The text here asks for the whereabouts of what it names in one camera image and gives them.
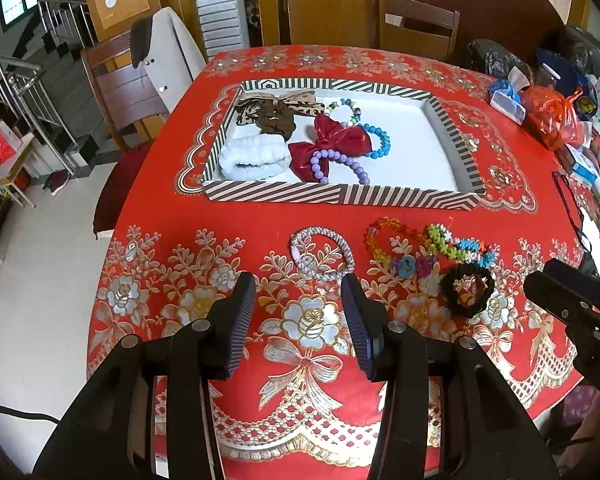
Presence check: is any black hair tie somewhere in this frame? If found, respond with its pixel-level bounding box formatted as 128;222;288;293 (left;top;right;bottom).
439;263;496;319

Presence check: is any rainbow crystal bead bracelet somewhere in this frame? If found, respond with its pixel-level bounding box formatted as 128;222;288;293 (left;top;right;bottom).
364;216;439;281

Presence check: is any silver braided bracelet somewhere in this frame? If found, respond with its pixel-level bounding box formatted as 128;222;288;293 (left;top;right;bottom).
289;225;357;283

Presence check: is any blue bead bracelet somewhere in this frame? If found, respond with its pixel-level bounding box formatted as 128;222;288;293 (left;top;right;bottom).
360;122;392;161

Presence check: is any red satin bow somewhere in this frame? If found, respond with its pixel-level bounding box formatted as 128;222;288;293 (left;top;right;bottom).
288;113;372;182

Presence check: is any multicolour round bead bracelet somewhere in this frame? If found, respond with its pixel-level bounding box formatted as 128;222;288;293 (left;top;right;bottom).
324;97;362;129

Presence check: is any purple bead bracelet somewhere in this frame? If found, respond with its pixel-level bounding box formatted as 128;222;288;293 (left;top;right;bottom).
308;148;372;187

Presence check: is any blue white small box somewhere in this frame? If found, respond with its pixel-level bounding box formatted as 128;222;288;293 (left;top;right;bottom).
564;144;600;200

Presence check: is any red floral tablecloth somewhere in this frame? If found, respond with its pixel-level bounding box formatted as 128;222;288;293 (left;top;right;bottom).
86;46;591;479

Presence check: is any red plastic bag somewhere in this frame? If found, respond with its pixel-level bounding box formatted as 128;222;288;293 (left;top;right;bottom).
520;86;584;152

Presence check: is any tissue pack in plastic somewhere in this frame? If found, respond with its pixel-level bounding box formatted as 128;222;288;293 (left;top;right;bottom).
488;66;531;126

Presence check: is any navy blue cap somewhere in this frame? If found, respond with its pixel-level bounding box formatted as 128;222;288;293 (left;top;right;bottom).
536;49;597;122

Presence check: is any black plastic bag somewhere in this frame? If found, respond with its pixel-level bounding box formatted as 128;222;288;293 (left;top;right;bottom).
460;39;533;80

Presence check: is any striped white tray box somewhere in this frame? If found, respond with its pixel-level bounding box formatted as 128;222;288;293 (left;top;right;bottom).
201;77;486;210

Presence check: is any white fluffy scrunchie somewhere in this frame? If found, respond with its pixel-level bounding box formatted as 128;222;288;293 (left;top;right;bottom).
219;134;291;181

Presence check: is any dark wooden chair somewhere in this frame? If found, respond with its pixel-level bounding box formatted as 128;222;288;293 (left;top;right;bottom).
375;0;460;61

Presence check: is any dark brown side chair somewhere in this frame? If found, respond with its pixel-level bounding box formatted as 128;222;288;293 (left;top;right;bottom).
81;30;169;153

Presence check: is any leopard print bow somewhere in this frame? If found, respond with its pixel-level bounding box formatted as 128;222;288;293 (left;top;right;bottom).
235;90;326;126

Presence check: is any brown scrunchie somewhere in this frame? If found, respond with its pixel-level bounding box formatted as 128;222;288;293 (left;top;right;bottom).
257;101;296;141

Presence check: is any metal stair railing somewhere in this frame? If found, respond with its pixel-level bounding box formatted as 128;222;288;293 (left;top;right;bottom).
0;0;104;178

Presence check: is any white jacket on chair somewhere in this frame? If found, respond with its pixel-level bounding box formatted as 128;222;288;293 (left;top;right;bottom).
130;6;207;112

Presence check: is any white louvered door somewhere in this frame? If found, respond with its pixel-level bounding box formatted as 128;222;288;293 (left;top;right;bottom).
195;0;250;60

